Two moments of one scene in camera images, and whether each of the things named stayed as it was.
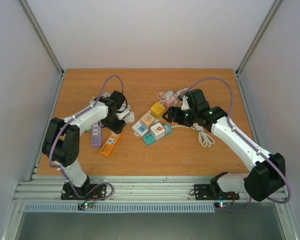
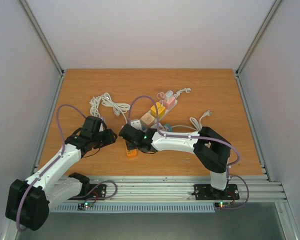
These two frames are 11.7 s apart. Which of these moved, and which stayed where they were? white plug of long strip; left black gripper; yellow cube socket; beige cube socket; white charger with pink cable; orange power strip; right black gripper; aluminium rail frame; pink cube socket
Moved: left black gripper; orange power strip; right black gripper
Stayed: white plug of long strip; aluminium rail frame; pink cube socket; white charger with pink cable; beige cube socket; yellow cube socket
